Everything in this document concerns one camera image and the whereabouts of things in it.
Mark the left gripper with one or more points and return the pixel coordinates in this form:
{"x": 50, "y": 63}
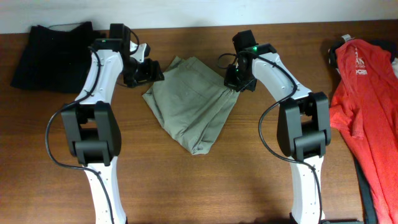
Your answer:
{"x": 149, "y": 70}

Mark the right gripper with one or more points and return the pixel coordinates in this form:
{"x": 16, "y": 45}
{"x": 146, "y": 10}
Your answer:
{"x": 229, "y": 80}

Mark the khaki shorts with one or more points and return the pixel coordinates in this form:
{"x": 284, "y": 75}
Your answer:
{"x": 191, "y": 104}

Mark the red printed t-shirt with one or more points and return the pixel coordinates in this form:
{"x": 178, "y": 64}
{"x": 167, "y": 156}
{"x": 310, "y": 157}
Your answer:
{"x": 370, "y": 102}

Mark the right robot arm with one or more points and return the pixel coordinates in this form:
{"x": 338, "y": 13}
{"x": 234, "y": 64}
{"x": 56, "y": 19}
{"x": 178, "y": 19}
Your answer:
{"x": 303, "y": 127}

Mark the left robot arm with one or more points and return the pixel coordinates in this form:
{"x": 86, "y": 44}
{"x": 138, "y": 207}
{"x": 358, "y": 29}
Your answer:
{"x": 92, "y": 131}

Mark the folded black garment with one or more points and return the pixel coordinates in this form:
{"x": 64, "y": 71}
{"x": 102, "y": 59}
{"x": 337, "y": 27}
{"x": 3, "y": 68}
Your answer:
{"x": 55, "y": 60}

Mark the white garment at edge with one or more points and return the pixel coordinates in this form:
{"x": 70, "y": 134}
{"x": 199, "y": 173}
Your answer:
{"x": 395, "y": 67}

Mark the dark garment under pile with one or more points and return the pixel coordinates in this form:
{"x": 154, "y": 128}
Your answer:
{"x": 363, "y": 193}

